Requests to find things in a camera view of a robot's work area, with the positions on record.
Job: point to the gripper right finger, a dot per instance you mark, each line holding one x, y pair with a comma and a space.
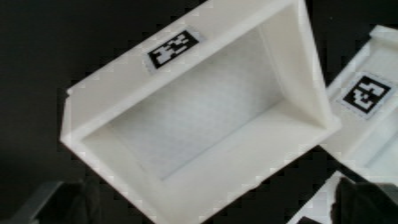
365, 203

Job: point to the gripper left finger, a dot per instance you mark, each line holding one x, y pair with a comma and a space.
63, 204

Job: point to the small white drawer with knob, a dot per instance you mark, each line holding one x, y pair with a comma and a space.
204, 109

